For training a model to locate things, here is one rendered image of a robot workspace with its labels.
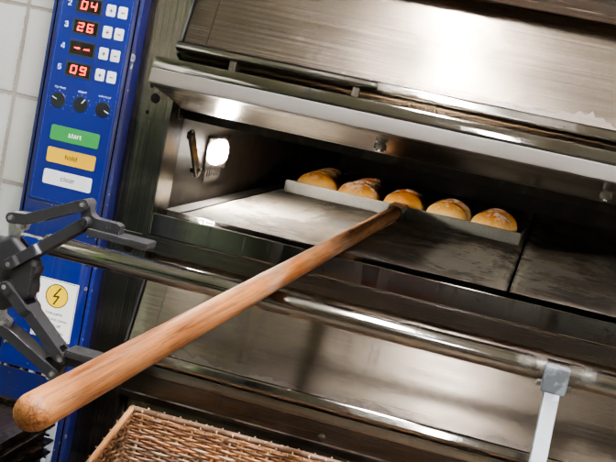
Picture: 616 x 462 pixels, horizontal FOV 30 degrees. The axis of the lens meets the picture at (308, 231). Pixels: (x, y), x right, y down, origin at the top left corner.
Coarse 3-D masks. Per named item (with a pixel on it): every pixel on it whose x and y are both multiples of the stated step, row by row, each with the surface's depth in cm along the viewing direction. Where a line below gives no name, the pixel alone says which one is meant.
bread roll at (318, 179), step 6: (306, 174) 263; (312, 174) 263; (318, 174) 263; (324, 174) 263; (300, 180) 264; (306, 180) 262; (312, 180) 262; (318, 180) 262; (324, 180) 262; (330, 180) 262; (318, 186) 261; (324, 186) 261; (330, 186) 262; (336, 186) 264
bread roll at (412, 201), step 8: (392, 192) 260; (400, 192) 259; (408, 192) 259; (384, 200) 260; (392, 200) 258; (400, 200) 258; (408, 200) 258; (416, 200) 258; (416, 208) 258; (424, 208) 260
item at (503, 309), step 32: (160, 224) 193; (192, 224) 192; (224, 224) 196; (256, 256) 190; (288, 256) 189; (352, 256) 190; (384, 288) 185; (416, 288) 184; (448, 288) 183; (480, 288) 184; (512, 320) 181; (544, 320) 180; (576, 320) 179; (608, 320) 179
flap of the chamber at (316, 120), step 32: (192, 96) 179; (224, 96) 173; (256, 96) 172; (288, 96) 171; (288, 128) 187; (320, 128) 179; (352, 128) 171; (384, 128) 168; (416, 128) 167; (416, 160) 186; (448, 160) 178; (480, 160) 171; (512, 160) 164; (544, 160) 163; (576, 160) 163; (576, 192) 178
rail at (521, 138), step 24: (192, 72) 174; (216, 72) 174; (240, 72) 173; (312, 96) 171; (336, 96) 170; (408, 120) 168; (432, 120) 167; (456, 120) 166; (528, 144) 164; (552, 144) 164; (576, 144) 163
